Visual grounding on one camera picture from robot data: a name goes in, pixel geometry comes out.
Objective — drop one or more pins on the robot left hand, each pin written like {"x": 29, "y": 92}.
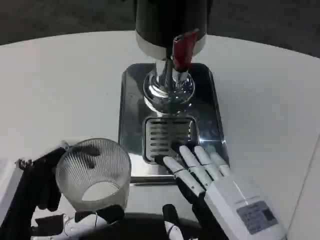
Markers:
{"x": 27, "y": 190}

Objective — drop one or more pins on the black steel drink dispenser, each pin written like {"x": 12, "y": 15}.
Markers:
{"x": 170, "y": 50}

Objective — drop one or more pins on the clear ribbed glass cup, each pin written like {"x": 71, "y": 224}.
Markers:
{"x": 93, "y": 173}

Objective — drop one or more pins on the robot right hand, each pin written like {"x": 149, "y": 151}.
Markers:
{"x": 225, "y": 195}

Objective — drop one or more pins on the slotted steel drain grid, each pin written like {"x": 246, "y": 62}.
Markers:
{"x": 166, "y": 138}

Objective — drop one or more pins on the steel drip tray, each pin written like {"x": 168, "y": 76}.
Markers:
{"x": 172, "y": 120}

